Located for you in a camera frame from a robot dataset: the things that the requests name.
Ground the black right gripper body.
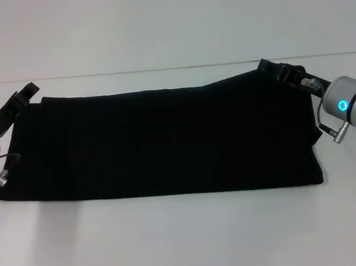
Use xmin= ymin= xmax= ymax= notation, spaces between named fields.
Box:
xmin=279 ymin=61 xmax=335 ymax=101

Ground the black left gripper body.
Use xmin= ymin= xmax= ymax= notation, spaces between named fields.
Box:
xmin=0 ymin=95 xmax=24 ymax=144

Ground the black t-shirt with FREE print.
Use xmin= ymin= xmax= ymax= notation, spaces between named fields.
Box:
xmin=0 ymin=63 xmax=327 ymax=213

